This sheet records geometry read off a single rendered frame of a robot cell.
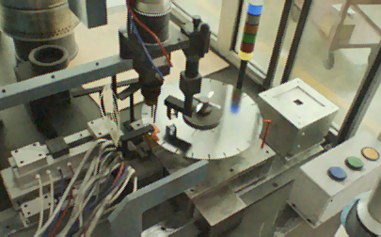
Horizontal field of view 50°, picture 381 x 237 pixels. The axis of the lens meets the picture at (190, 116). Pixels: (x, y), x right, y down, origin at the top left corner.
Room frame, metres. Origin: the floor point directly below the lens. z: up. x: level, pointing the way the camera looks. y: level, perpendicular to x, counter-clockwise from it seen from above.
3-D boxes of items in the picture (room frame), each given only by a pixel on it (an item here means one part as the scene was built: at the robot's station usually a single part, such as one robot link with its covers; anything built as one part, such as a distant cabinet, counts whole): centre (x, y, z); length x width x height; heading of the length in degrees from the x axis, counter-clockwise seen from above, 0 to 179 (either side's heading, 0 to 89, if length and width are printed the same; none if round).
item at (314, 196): (0.77, -0.44, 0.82); 0.28 x 0.11 x 0.15; 129
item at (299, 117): (0.99, -0.33, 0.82); 0.18 x 0.18 x 0.15; 39
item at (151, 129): (0.71, 0.12, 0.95); 0.10 x 0.03 x 0.07; 129
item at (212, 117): (0.83, -0.03, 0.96); 0.11 x 0.11 x 0.03
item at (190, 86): (0.77, 0.01, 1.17); 0.06 x 0.05 x 0.20; 120
